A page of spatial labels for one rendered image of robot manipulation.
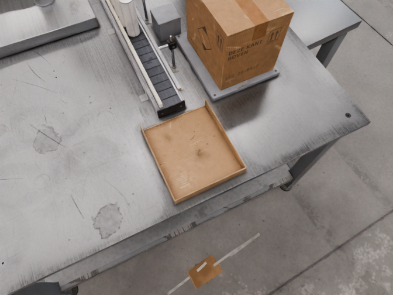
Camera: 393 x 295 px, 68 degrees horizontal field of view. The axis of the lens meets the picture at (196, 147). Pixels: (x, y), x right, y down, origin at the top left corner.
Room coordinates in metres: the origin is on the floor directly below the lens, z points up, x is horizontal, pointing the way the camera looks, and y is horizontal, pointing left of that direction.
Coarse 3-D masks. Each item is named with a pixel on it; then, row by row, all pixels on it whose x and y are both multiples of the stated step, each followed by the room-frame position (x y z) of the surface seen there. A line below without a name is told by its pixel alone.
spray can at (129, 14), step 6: (120, 0) 0.92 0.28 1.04; (126, 0) 0.92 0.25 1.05; (132, 0) 0.93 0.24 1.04; (120, 6) 0.92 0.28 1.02; (126, 6) 0.91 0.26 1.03; (132, 6) 0.92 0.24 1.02; (126, 12) 0.91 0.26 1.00; (132, 12) 0.92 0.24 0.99; (126, 18) 0.91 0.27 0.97; (132, 18) 0.91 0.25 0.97; (126, 24) 0.91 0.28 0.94; (132, 24) 0.91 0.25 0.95; (138, 24) 0.94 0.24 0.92; (132, 30) 0.91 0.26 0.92; (138, 30) 0.92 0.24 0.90; (132, 36) 0.91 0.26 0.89
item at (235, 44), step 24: (192, 0) 0.88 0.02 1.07; (216, 0) 0.82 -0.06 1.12; (240, 0) 0.83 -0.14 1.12; (264, 0) 0.83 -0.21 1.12; (192, 24) 0.89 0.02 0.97; (216, 24) 0.73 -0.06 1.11; (240, 24) 0.72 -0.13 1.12; (264, 24) 0.73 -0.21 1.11; (288, 24) 0.77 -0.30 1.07; (216, 48) 0.72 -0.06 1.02; (240, 48) 0.70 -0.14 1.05; (264, 48) 0.74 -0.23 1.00; (216, 72) 0.71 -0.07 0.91; (240, 72) 0.70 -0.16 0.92; (264, 72) 0.76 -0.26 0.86
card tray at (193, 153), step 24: (168, 120) 0.55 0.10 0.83; (192, 120) 0.55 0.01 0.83; (216, 120) 0.53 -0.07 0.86; (168, 144) 0.45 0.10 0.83; (192, 144) 0.45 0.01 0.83; (216, 144) 0.45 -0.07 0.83; (168, 168) 0.36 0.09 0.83; (192, 168) 0.36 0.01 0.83; (216, 168) 0.36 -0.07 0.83; (240, 168) 0.36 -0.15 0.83; (192, 192) 0.27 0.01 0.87
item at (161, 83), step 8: (136, 40) 0.89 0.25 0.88; (144, 40) 0.89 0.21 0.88; (136, 48) 0.85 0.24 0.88; (144, 48) 0.85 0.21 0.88; (144, 56) 0.81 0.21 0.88; (152, 56) 0.81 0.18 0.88; (144, 64) 0.77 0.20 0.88; (152, 64) 0.77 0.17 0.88; (160, 64) 0.77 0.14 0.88; (152, 72) 0.73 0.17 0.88; (160, 72) 0.73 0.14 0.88; (152, 80) 0.69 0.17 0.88; (160, 80) 0.69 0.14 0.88; (168, 80) 0.69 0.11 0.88; (160, 88) 0.66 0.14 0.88; (168, 88) 0.66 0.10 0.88; (160, 96) 0.62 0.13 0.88; (168, 96) 0.62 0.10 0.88; (176, 96) 0.62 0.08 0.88; (168, 104) 0.59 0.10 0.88; (176, 104) 0.59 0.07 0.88
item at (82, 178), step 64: (0, 64) 0.81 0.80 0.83; (64, 64) 0.81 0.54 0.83; (128, 64) 0.81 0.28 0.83; (320, 64) 0.82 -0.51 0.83; (0, 128) 0.51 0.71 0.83; (64, 128) 0.51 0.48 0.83; (128, 128) 0.52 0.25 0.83; (256, 128) 0.52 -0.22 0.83; (320, 128) 0.52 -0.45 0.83; (0, 192) 0.27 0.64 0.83; (64, 192) 0.27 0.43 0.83; (128, 192) 0.28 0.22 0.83; (0, 256) 0.07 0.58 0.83; (64, 256) 0.08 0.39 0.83
